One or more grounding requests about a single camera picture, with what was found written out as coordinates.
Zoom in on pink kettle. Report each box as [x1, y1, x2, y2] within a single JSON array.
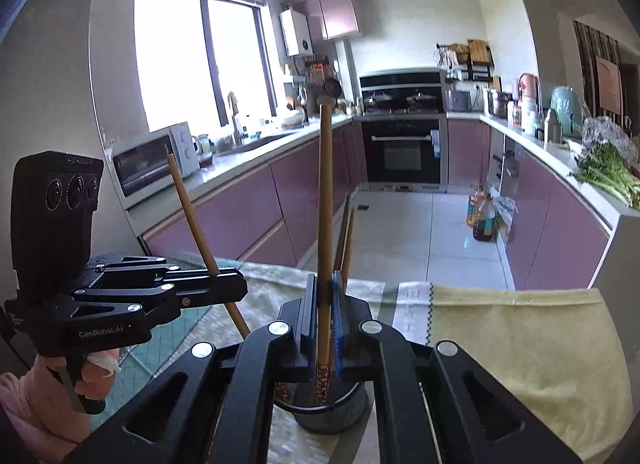
[[517, 72, 540, 105]]

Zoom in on clear plastic bag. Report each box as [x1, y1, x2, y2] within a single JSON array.
[[580, 116, 640, 165]]

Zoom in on purple wall cabinet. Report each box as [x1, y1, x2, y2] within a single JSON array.
[[295, 0, 360, 41]]

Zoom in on crumpled plastic bag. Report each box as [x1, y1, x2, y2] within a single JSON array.
[[492, 194, 517, 241]]

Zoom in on silver box appliance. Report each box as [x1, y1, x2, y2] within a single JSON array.
[[445, 90, 472, 112]]

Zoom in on hanging kitchen utensils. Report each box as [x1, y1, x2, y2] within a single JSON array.
[[300, 56, 346, 114]]

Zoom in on long purple base cabinet run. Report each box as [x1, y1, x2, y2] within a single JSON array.
[[142, 121, 368, 269]]

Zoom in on pink framed wall picture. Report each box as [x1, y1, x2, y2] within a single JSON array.
[[595, 56, 624, 114]]

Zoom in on bunch of green vegetables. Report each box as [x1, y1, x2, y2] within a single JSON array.
[[570, 141, 640, 209]]

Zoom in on black built-in oven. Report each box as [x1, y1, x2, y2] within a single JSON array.
[[360, 119, 447, 185]]

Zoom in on small glass jug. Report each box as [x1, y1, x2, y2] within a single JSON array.
[[192, 134, 217, 165]]

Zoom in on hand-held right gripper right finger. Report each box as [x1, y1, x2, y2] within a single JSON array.
[[330, 271, 583, 464]]

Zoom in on black integrated stove hood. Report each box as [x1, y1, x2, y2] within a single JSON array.
[[359, 70, 446, 117]]

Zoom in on kitchen window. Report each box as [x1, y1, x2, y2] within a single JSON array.
[[134, 0, 279, 133]]

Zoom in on person's left hand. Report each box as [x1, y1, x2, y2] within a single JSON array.
[[30, 348, 122, 402]]

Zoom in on black mesh chopstick holder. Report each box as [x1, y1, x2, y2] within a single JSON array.
[[273, 378, 372, 436]]

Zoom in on yellow-green cloth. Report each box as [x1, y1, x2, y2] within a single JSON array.
[[427, 284, 633, 462]]

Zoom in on black wall spice rack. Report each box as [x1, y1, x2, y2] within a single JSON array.
[[437, 38, 496, 84]]

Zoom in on dark cooking oil bottle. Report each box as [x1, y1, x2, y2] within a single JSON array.
[[472, 196, 499, 243]]

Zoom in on person's left forearm pink sleeve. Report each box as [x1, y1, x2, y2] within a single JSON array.
[[0, 370, 103, 464]]

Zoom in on steel thermos jug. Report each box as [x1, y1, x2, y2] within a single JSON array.
[[542, 108, 564, 143]]

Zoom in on red-tipped wooden chopstick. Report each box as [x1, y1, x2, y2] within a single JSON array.
[[341, 208, 356, 291], [315, 98, 336, 407], [333, 193, 351, 272], [166, 154, 251, 339]]

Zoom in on white microwave oven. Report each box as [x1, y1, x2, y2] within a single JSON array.
[[111, 122, 202, 211]]

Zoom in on white water heater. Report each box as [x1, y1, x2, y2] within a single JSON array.
[[280, 8, 315, 57]]

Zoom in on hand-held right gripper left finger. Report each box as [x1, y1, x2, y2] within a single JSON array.
[[62, 274, 321, 464]]

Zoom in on mint green rice cooker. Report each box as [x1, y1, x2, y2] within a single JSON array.
[[550, 86, 590, 137]]

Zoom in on purple base cabinet with shelf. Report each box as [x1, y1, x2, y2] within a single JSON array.
[[492, 136, 612, 292]]

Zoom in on yellow cooking oil bottle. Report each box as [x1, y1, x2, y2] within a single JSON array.
[[467, 185, 488, 231]]

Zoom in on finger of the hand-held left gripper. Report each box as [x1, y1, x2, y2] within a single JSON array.
[[88, 254, 182, 279], [75, 268, 248, 319]]

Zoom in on steel sink faucet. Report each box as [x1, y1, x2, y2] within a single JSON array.
[[227, 91, 244, 145]]

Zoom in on patterned beige teal tablecloth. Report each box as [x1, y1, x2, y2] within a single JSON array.
[[90, 250, 436, 464]]

